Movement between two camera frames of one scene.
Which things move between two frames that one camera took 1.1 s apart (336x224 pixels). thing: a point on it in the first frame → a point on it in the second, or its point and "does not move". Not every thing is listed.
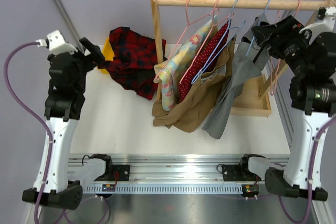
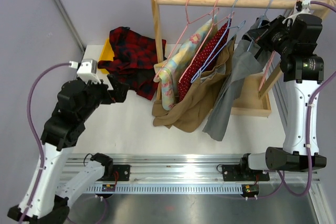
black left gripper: x=92 y=59 → x=109 y=98
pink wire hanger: x=279 y=13 → x=270 y=63
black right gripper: x=287 y=30 does not move
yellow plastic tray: x=108 y=53 does not move
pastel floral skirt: x=171 y=72 does not move
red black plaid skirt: x=133 y=60 does not move
